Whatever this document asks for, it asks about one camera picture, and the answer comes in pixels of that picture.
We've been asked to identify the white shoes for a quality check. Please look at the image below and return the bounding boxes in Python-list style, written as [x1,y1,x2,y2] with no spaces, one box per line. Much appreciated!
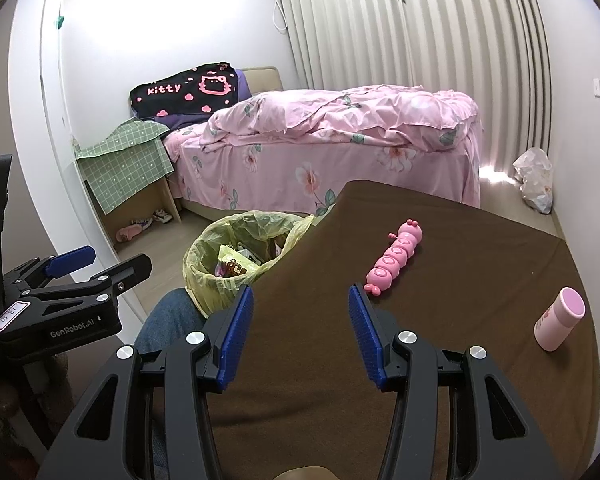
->
[132,210,173,228]

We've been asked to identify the brown tablecloth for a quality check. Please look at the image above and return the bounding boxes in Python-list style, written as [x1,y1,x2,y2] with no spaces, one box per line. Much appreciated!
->
[205,180,600,480]

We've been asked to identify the yellow bag trash bin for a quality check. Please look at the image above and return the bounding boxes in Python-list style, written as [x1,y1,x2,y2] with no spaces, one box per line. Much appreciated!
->
[182,211,315,318]

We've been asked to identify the beige headboard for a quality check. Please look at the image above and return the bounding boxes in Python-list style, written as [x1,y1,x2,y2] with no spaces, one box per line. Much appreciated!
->
[242,66,283,93]

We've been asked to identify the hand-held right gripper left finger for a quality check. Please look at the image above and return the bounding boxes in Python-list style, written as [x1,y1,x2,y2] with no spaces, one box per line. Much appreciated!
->
[35,284,255,480]

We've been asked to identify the bed with pink sheet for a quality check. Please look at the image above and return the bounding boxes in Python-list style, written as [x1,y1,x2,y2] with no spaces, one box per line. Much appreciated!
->
[162,87,482,221]

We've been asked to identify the pink floral duvet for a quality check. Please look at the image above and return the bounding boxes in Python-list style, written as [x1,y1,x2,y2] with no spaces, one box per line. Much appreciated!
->
[200,86,481,153]

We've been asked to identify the pink bottle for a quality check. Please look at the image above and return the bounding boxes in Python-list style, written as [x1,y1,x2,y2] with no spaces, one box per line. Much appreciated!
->
[533,287,586,352]

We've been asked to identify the pink caterpillar toy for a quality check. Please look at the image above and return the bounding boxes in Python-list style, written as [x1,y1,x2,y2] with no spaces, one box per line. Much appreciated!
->
[364,218,423,297]

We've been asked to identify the white pleated curtain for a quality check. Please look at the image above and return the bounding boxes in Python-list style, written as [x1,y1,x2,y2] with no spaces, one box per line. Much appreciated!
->
[277,0,553,171]

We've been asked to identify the wooden nightstand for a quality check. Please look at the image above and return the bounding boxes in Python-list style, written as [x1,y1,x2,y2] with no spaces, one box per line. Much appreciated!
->
[85,175,182,243]

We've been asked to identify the pale green packet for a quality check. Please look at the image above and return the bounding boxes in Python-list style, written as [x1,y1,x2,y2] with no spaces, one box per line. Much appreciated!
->
[219,244,261,266]

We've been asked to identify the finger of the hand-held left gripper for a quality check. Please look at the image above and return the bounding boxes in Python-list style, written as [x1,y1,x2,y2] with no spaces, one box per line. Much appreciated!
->
[2,245,97,293]
[30,253,153,311]

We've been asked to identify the green checked cloth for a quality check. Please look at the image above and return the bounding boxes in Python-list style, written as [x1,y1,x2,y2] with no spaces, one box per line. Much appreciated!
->
[75,119,176,216]

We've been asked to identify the white plastic bag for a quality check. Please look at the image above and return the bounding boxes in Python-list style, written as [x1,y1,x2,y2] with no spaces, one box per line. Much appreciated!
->
[512,147,554,215]

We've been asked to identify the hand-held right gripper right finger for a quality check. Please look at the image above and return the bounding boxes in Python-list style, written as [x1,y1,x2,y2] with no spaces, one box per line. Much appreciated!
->
[348,284,563,480]

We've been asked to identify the black Hello Kitty pillow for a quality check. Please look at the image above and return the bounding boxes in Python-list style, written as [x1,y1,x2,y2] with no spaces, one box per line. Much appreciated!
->
[130,62,238,118]

